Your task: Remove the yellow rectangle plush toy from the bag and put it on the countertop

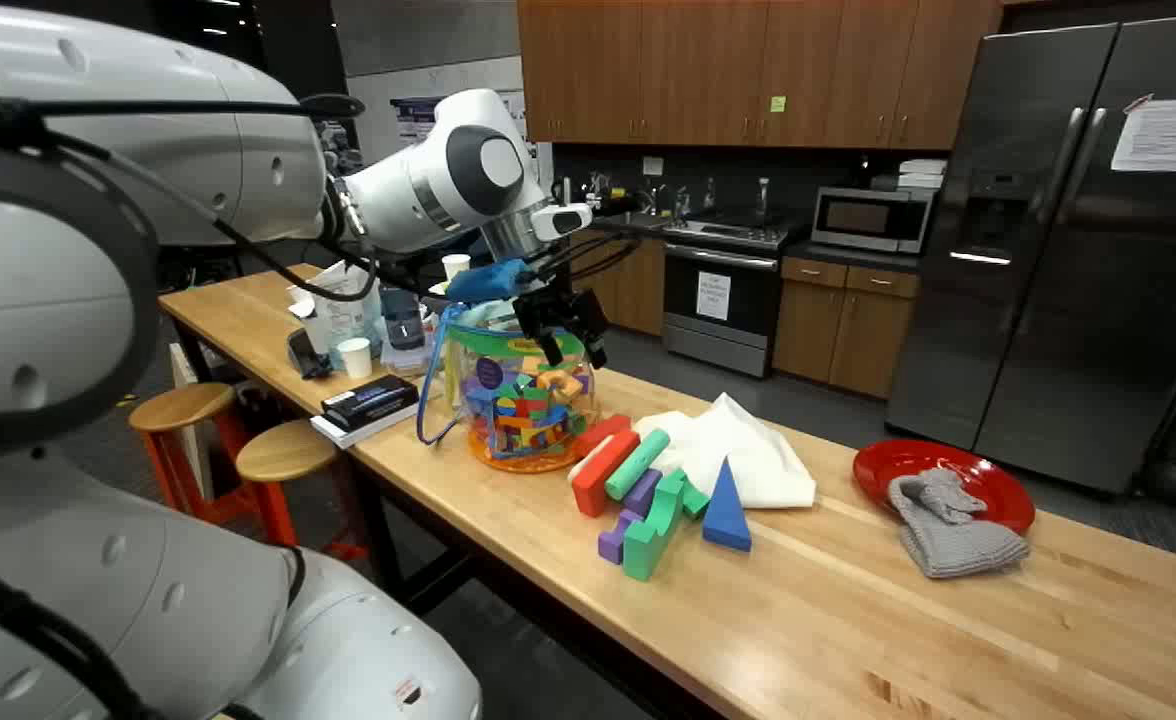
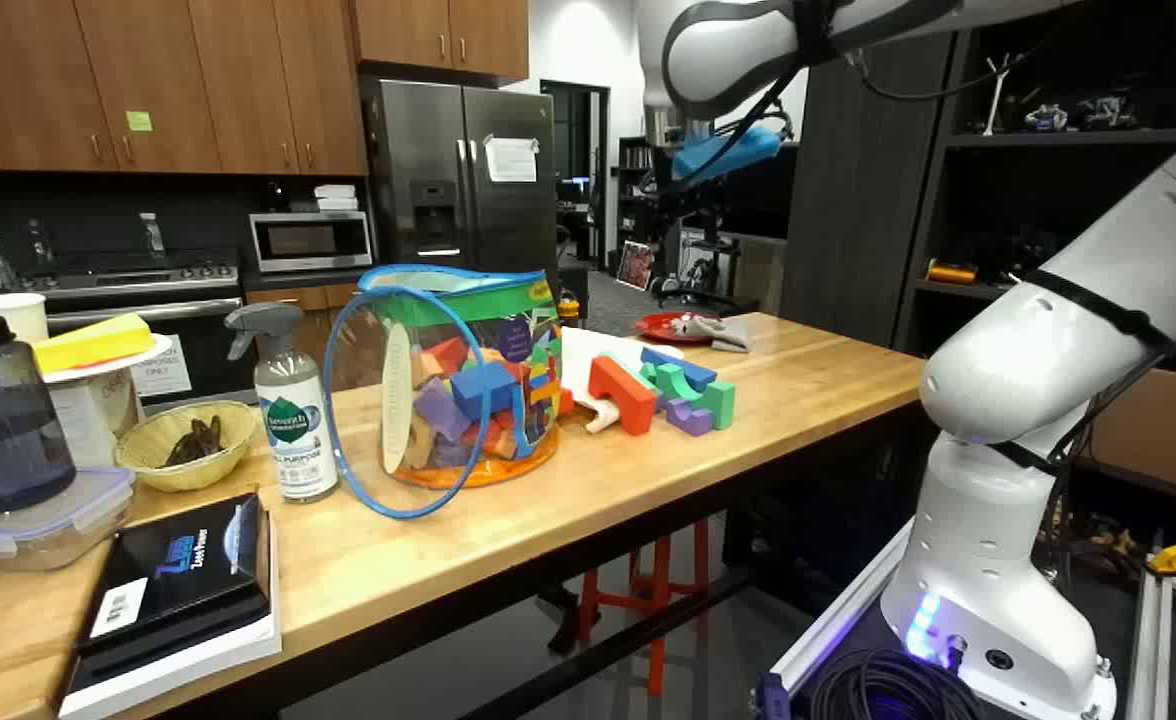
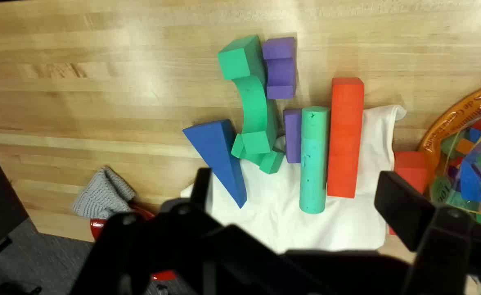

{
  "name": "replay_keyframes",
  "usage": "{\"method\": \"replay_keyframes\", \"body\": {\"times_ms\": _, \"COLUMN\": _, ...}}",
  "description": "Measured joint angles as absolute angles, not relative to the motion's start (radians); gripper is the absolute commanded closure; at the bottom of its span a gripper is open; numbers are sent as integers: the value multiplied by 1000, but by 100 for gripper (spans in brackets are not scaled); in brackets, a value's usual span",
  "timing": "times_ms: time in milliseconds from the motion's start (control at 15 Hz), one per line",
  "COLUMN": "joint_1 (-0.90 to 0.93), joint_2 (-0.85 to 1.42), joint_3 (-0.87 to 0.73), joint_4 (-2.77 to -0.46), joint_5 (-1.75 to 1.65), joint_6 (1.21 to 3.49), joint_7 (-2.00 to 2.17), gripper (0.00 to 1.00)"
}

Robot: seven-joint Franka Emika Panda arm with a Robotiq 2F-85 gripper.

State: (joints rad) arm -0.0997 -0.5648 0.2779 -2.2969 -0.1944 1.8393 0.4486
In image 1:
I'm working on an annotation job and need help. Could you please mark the clear bowl of toys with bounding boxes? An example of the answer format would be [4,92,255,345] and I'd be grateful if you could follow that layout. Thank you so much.
[413,295,609,482]

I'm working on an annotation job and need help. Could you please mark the red foam block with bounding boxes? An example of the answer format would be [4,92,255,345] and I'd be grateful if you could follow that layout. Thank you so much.
[569,412,644,520]

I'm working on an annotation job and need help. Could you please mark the narrow wooden base cabinet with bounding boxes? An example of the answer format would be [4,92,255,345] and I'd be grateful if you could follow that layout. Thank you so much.
[574,238,672,341]

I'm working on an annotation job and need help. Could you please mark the green foam cylinder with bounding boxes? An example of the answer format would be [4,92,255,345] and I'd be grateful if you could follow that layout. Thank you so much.
[605,430,672,504]

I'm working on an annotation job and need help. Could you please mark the wooden base cabinets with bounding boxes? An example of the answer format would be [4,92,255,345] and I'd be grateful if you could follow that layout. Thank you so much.
[769,251,925,403]

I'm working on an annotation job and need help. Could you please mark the blue foam triangle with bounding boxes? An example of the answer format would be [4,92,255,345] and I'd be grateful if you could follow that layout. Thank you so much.
[702,456,755,556]

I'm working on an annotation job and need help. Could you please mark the grey cloth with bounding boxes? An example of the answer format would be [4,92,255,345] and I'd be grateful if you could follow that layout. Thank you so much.
[884,466,1031,585]

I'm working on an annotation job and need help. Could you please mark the white dishes stack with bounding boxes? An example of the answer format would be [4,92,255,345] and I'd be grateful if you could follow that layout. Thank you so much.
[895,156,947,194]

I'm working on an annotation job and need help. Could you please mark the small white paper sign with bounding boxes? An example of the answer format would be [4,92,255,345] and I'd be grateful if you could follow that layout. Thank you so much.
[694,268,736,325]

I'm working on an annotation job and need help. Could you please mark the purple foam block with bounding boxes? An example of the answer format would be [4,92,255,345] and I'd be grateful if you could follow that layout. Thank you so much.
[595,512,637,568]
[623,468,663,520]

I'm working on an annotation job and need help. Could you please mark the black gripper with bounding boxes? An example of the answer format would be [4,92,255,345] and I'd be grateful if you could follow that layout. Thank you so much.
[516,279,613,378]

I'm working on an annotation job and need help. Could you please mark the wooden wall cabinets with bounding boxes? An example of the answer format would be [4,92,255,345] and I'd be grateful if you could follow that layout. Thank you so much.
[516,0,1006,151]

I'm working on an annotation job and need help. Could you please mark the silver microwave oven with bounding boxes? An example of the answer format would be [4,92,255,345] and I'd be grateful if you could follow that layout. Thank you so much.
[808,185,941,262]

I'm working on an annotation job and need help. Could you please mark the black stove oven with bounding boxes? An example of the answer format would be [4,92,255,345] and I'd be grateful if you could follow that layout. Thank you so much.
[661,216,795,379]

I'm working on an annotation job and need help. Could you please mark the stainless steel refrigerator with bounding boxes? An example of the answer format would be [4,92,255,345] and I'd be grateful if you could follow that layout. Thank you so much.
[884,12,1176,498]

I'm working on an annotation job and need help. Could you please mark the wooden stool orange legs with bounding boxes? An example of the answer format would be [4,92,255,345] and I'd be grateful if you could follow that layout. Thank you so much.
[125,379,261,524]
[232,418,374,565]

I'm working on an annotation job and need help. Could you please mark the white cloth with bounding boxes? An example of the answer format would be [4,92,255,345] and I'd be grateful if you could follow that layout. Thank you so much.
[632,393,821,512]

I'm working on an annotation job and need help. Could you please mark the red plate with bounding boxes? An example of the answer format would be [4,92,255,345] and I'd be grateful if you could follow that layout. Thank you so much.
[849,437,1040,538]

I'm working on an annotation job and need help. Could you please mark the blue wall poster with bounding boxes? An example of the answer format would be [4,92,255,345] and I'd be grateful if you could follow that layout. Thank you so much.
[389,92,448,143]

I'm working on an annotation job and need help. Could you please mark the dark water jug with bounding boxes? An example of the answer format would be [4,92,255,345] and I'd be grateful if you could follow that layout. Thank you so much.
[380,285,433,351]

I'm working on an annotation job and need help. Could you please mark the black book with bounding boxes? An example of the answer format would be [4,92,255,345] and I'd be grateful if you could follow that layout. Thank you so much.
[310,372,422,453]

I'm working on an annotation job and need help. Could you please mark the small black device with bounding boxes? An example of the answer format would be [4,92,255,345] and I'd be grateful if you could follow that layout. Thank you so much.
[286,329,341,384]

